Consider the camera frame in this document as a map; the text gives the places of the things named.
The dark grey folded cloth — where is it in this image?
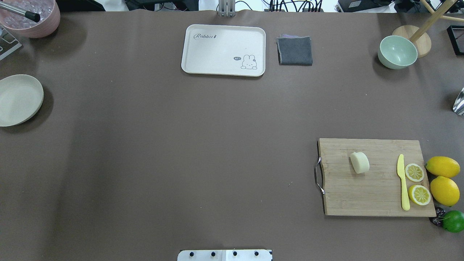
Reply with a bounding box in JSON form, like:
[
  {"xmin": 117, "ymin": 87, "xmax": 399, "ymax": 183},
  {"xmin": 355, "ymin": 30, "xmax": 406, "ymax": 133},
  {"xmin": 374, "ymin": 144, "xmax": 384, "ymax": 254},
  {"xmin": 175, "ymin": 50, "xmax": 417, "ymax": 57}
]
[{"xmin": 277, "ymin": 34, "xmax": 313, "ymax": 66}]

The lemon half slice lower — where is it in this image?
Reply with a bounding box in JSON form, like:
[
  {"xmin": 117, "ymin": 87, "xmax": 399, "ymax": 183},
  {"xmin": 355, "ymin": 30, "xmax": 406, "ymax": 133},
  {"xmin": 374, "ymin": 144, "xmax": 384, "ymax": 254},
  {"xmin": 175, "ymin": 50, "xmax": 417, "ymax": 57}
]
[{"xmin": 408, "ymin": 185, "xmax": 431, "ymax": 206}]

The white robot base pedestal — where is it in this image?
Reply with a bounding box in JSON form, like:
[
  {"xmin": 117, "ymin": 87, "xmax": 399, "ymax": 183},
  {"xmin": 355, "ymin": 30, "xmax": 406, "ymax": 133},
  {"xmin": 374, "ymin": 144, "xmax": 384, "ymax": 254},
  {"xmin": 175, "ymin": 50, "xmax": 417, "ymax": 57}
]
[{"xmin": 177, "ymin": 249, "xmax": 273, "ymax": 261}]

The lemon half slice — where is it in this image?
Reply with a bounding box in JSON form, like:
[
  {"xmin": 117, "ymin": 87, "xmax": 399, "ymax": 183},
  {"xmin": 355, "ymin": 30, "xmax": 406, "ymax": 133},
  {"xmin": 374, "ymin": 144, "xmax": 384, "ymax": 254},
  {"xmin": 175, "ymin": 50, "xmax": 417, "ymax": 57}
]
[
  {"xmin": 408, "ymin": 185, "xmax": 431, "ymax": 206},
  {"xmin": 405, "ymin": 163, "xmax": 426, "ymax": 182}
]

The lemon half slice upper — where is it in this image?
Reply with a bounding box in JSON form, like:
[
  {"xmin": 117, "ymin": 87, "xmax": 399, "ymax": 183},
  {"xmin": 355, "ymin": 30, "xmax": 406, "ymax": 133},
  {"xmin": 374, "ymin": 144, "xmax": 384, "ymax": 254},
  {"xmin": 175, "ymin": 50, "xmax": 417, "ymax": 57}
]
[{"xmin": 405, "ymin": 163, "xmax": 426, "ymax": 182}]

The wooden cutting board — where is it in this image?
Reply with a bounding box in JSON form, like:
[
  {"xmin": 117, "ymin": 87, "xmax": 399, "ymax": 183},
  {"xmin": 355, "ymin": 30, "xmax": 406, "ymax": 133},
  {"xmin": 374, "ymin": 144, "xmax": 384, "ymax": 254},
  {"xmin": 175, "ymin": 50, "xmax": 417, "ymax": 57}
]
[{"xmin": 314, "ymin": 138, "xmax": 435, "ymax": 218}]

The metal muddler black tip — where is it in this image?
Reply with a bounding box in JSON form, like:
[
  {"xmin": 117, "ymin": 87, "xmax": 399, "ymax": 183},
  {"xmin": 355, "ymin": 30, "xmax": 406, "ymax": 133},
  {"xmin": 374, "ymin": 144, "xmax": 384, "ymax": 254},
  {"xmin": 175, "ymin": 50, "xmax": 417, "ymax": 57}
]
[{"xmin": 0, "ymin": 1, "xmax": 41, "ymax": 23}]

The cream round plate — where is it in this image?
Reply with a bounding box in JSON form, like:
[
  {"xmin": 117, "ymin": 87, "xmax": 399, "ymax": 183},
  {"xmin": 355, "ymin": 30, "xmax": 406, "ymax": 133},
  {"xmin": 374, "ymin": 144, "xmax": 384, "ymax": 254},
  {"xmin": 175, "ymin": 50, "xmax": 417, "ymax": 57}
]
[{"xmin": 0, "ymin": 74, "xmax": 44, "ymax": 127}]

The pink bowl with ice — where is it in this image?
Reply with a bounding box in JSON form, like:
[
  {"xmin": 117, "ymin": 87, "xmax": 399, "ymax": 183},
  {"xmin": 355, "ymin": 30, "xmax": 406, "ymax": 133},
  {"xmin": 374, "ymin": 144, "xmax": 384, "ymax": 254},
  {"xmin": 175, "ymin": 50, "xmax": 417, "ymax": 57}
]
[{"xmin": 0, "ymin": 0, "xmax": 60, "ymax": 38}]

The green lime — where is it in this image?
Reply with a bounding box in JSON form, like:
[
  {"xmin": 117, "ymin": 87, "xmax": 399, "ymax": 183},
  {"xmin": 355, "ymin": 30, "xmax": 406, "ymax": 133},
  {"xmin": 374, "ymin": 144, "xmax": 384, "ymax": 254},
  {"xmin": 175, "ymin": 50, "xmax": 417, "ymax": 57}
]
[{"xmin": 443, "ymin": 210, "xmax": 464, "ymax": 233}]

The mint green bowl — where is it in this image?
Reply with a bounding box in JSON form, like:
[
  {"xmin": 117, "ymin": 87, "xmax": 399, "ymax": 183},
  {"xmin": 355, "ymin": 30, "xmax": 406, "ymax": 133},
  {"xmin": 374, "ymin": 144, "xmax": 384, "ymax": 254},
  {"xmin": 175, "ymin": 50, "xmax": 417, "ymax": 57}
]
[{"xmin": 377, "ymin": 35, "xmax": 419, "ymax": 70}]

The black metal tray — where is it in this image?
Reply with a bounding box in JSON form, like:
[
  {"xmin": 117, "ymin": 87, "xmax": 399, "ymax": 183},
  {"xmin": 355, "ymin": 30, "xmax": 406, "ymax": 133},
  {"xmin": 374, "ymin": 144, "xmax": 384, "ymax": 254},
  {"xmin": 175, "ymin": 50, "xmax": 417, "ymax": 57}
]
[{"xmin": 446, "ymin": 25, "xmax": 464, "ymax": 56}]

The yellow plastic knife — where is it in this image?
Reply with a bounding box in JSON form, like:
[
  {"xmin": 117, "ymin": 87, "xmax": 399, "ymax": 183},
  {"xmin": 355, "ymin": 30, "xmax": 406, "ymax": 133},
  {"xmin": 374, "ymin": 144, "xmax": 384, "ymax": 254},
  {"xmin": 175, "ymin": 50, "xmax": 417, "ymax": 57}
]
[{"xmin": 396, "ymin": 154, "xmax": 410, "ymax": 211}]

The whole lemon far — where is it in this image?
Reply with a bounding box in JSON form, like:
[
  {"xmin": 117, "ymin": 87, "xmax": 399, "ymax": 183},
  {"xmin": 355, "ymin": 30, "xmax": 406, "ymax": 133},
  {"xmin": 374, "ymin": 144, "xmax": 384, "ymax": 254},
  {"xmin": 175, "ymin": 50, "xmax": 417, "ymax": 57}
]
[{"xmin": 425, "ymin": 156, "xmax": 461, "ymax": 178}]

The aluminium frame post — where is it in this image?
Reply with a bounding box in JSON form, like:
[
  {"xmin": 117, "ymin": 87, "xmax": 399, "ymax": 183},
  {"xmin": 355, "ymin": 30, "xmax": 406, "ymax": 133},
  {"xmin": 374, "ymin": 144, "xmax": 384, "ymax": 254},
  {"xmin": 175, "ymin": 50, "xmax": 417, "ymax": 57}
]
[{"xmin": 217, "ymin": 0, "xmax": 236, "ymax": 17}]

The cream rectangular rabbit tray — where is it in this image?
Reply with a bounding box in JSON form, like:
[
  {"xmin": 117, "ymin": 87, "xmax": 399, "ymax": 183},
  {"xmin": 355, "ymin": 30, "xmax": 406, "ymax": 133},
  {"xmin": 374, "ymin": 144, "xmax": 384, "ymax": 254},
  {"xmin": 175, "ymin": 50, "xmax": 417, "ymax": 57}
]
[{"xmin": 181, "ymin": 24, "xmax": 266, "ymax": 77}]

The wooden mug tree stand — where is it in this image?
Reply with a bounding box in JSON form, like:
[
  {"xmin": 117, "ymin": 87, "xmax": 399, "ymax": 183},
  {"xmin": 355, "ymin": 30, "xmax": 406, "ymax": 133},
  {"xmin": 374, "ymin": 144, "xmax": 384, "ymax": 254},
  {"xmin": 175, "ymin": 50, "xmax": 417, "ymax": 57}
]
[{"xmin": 392, "ymin": 0, "xmax": 463, "ymax": 58}]

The metal scoop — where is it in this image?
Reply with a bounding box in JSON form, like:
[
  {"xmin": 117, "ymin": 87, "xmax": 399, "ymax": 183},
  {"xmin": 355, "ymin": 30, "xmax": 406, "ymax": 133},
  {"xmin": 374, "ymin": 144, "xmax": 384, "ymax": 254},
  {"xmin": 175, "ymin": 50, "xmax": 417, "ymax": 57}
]
[{"xmin": 452, "ymin": 88, "xmax": 464, "ymax": 116}]

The white cup rack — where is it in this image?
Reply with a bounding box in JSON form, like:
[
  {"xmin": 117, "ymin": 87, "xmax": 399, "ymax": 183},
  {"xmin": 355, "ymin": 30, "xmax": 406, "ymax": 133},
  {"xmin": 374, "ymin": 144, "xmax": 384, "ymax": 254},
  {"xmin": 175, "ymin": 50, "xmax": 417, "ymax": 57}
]
[{"xmin": 0, "ymin": 25, "xmax": 22, "ymax": 60}]

